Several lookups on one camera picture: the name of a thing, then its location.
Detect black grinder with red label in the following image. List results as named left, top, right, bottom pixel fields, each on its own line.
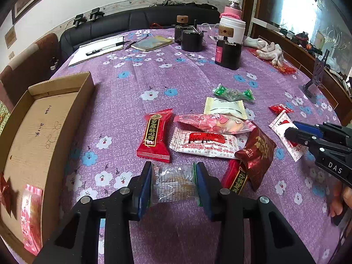
left=215, top=25, right=242, bottom=70

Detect purple floral tablecloth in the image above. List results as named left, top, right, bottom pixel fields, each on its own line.
left=52, top=34, right=340, bottom=263

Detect clear green-edged cracker packet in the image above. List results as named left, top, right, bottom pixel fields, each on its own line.
left=150, top=163, right=199, bottom=206

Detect large white red snack packet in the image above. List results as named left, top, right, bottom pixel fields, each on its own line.
left=169, top=128, right=240, bottom=159

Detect black leather sofa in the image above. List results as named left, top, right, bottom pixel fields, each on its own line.
left=60, top=3, right=220, bottom=60

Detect pink cartoon snack packet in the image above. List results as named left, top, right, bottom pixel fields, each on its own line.
left=174, top=113, right=256, bottom=135

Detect black pen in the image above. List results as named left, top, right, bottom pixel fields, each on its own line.
left=86, top=41, right=125, bottom=56

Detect purple phone stand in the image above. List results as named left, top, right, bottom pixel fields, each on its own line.
left=299, top=49, right=330, bottom=104

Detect person's right hand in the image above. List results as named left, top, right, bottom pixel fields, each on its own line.
left=330, top=181, right=352, bottom=217

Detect white plastic jar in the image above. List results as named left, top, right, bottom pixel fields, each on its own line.
left=218, top=15, right=246, bottom=46

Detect white red sauce packet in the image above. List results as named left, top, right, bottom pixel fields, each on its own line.
left=269, top=111, right=307, bottom=162

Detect cream white snack packet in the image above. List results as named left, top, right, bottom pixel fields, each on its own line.
left=203, top=97, right=248, bottom=120

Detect white cloth gloves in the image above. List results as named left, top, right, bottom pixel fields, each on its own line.
left=243, top=37, right=283, bottom=55

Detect green candy wrapper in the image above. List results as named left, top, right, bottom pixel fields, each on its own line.
left=212, top=84, right=255, bottom=103

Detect small red candy packet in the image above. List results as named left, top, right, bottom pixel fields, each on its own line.
left=269, top=104, right=294, bottom=115

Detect red yellow-label snack bar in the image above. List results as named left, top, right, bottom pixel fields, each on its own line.
left=137, top=108, right=173, bottom=163

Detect brown armchair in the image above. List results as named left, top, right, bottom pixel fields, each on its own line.
left=1, top=33, right=61, bottom=112

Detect white paper pad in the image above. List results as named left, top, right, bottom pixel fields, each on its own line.
left=68, top=36, right=125, bottom=67

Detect red plastic bag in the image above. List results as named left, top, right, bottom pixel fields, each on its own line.
left=246, top=47, right=297, bottom=75

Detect cardboard box tray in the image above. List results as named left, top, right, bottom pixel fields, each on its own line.
left=1, top=71, right=94, bottom=263

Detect dark red gold snack bag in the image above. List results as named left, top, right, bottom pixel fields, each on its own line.
left=1, top=172, right=11, bottom=215

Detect pink thermos bottle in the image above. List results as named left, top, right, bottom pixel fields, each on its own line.
left=220, top=0, right=242, bottom=20

